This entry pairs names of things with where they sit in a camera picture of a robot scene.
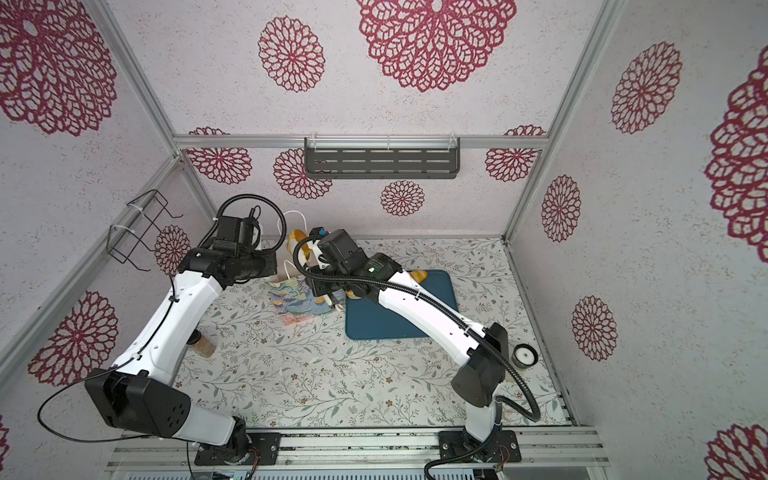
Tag small croissant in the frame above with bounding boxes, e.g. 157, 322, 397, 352
286, 229, 308, 263

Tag floral paper gift bag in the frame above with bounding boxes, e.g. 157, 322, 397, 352
267, 210, 344, 326

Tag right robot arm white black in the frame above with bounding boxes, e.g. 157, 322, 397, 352
292, 230, 512, 442

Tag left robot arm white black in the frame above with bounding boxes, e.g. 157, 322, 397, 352
84, 248, 277, 465

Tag croissant bread top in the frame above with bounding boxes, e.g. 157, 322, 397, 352
409, 270, 429, 284

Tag teal serving tray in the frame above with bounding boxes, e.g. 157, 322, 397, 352
345, 270, 458, 341

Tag brown spice bottle black cap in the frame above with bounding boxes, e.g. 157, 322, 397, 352
186, 329, 216, 358

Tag tape roll on table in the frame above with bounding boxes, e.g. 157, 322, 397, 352
511, 343, 539, 370

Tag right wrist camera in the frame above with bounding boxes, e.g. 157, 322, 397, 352
314, 229, 365, 266

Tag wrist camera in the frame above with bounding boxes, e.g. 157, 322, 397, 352
212, 216, 261, 251
314, 229, 365, 266

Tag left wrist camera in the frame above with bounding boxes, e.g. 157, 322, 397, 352
212, 216, 261, 251

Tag grey wall shelf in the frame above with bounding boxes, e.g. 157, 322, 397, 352
304, 137, 461, 180

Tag black wire wall rack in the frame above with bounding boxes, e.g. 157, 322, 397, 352
104, 189, 183, 272

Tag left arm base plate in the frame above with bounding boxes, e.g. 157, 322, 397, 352
193, 430, 282, 467

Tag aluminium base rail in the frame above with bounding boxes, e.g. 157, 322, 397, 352
100, 427, 612, 479

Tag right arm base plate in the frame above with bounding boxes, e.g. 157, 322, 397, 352
436, 428, 523, 464

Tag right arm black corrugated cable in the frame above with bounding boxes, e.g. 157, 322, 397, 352
292, 233, 542, 480

